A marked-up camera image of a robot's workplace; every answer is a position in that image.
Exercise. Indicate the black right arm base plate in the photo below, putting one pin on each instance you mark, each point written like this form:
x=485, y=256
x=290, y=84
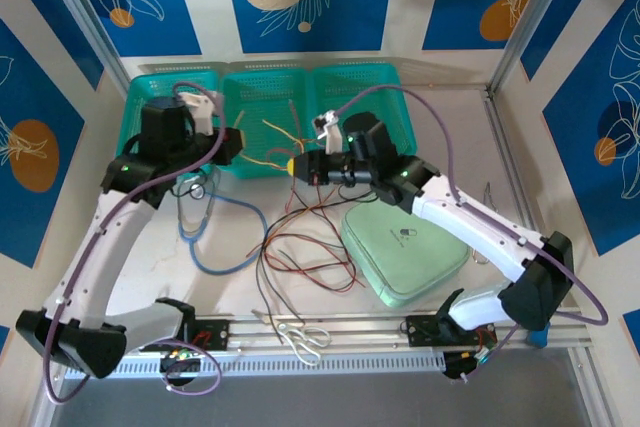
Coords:
x=420, y=329

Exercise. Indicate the teal perforated plastic basket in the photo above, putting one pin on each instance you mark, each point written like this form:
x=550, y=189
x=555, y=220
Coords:
x=350, y=82
x=150, y=84
x=260, y=92

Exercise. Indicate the mint green zip case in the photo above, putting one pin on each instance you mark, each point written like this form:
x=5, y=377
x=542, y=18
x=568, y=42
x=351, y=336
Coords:
x=400, y=267

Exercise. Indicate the aluminium frame post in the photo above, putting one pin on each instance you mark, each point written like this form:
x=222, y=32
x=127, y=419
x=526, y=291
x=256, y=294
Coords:
x=533, y=12
x=88, y=12

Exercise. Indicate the small blue clamp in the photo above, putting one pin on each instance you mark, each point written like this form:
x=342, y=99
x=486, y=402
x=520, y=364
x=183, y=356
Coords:
x=539, y=339

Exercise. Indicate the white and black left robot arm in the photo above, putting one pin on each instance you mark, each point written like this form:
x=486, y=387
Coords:
x=100, y=247

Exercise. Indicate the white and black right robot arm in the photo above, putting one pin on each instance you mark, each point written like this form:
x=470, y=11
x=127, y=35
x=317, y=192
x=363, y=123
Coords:
x=475, y=222

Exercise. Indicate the blue stethoscope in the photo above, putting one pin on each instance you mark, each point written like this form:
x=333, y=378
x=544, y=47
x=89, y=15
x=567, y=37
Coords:
x=190, y=242

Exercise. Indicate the aluminium front rail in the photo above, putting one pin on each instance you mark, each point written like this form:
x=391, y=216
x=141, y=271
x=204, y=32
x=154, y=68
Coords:
x=360, y=334

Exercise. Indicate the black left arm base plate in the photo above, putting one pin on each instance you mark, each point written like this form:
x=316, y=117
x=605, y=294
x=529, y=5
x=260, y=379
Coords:
x=215, y=334

